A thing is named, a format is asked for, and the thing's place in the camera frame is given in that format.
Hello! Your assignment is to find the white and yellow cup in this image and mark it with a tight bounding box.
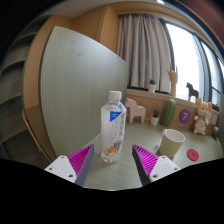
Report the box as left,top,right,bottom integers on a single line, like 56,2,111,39
158,128,186,160

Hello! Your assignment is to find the flat round red coaster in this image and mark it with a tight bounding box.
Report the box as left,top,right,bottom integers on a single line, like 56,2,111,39
186,148,200,162

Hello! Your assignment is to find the wooden shelf unit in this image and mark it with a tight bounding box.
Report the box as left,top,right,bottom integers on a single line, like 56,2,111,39
0,16,48,161

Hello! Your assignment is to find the grey-green desk divider panel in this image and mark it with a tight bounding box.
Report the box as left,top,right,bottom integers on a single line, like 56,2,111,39
39,25,130,158

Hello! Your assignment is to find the wooden hand model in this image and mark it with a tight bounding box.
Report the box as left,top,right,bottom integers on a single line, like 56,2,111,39
166,62,179,98

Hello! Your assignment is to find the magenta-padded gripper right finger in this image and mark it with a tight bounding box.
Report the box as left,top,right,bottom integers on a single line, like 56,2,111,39
132,144,181,187

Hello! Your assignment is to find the round purple number sign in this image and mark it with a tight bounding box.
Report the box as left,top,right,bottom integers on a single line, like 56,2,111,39
178,108,192,125

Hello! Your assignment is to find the pink wooden horse figure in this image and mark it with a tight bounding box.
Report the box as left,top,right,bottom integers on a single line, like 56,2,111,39
124,97,147,125

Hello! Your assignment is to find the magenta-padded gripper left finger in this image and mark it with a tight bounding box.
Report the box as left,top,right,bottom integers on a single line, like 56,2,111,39
44,144,95,187

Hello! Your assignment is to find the grey curtain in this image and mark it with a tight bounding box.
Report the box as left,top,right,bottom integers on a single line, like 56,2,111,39
116,13,173,94

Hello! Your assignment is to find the small plant in white pot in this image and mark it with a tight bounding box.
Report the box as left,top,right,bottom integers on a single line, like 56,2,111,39
147,78,158,94
149,108,161,127

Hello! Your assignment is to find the window with dark frame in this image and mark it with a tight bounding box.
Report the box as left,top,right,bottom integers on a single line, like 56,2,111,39
159,18,224,104

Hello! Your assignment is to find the clear plastic water bottle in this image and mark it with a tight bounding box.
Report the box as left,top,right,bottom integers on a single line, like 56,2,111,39
100,90,128,164

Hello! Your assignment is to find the black horse figure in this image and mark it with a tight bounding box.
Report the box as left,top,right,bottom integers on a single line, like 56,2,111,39
185,81,200,103

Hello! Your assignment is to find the tall green cactus ornament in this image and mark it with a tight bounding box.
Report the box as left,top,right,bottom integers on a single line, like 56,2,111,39
161,98,177,128

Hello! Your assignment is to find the plush mouse toy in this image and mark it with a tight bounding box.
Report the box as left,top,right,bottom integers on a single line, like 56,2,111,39
193,97,213,136

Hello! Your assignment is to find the white wall socket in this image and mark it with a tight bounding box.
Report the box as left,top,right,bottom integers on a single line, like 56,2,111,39
210,113,219,126

